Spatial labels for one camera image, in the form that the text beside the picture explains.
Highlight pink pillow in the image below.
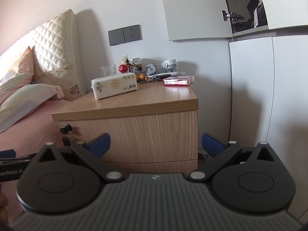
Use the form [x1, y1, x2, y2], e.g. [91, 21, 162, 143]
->
[0, 46, 35, 85]

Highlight white plug charger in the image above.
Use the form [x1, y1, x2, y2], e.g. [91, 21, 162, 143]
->
[161, 59, 178, 72]

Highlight wooden bedside cabinet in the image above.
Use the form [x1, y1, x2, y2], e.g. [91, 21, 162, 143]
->
[51, 77, 199, 176]

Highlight grey plush toy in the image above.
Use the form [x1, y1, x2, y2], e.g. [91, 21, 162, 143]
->
[144, 64, 158, 77]

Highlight dark hanging clothes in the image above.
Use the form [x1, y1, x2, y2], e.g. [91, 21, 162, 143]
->
[247, 0, 268, 27]

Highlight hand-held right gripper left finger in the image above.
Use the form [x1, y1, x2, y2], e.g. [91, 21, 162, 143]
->
[31, 133, 125, 183]

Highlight metal door hinge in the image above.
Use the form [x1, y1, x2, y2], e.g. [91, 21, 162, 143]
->
[221, 10, 242, 22]

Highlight tall white wardrobe door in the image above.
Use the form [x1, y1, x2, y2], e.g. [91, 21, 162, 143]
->
[272, 32, 308, 222]
[228, 37, 275, 147]

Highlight grey wall socket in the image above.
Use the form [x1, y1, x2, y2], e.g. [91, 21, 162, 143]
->
[123, 24, 143, 43]

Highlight white capped bottle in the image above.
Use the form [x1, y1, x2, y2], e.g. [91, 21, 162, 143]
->
[131, 57, 143, 76]

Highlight white tissue pack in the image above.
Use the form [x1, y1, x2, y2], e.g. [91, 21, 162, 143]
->
[91, 72, 138, 100]

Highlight cream quilted headboard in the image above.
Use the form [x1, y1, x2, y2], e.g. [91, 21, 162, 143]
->
[0, 9, 87, 101]

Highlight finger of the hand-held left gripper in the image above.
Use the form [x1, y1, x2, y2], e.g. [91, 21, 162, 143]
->
[0, 149, 33, 165]

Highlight open white wardrobe door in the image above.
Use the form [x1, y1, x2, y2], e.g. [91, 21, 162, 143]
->
[159, 0, 233, 41]

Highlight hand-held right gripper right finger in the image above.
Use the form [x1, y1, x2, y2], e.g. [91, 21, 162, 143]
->
[188, 133, 280, 183]

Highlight red flat box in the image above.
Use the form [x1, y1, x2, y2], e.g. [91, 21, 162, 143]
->
[163, 75, 195, 86]

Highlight dark folded clothes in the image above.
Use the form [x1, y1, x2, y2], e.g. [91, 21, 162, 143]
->
[232, 22, 255, 33]

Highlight clear glass cup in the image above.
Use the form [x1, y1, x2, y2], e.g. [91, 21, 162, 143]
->
[100, 64, 117, 77]

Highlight pink bed sheet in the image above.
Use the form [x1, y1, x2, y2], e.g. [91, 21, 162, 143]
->
[0, 97, 75, 198]

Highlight small white wardrobe door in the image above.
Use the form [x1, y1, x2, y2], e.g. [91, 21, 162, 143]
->
[255, 0, 308, 30]

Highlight white striped pillow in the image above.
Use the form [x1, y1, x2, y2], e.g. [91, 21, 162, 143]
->
[0, 83, 63, 133]

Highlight grey wall switch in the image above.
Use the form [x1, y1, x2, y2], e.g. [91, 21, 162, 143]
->
[108, 28, 125, 46]

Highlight black key bunch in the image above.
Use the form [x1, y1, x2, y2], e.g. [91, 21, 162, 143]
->
[60, 124, 73, 147]

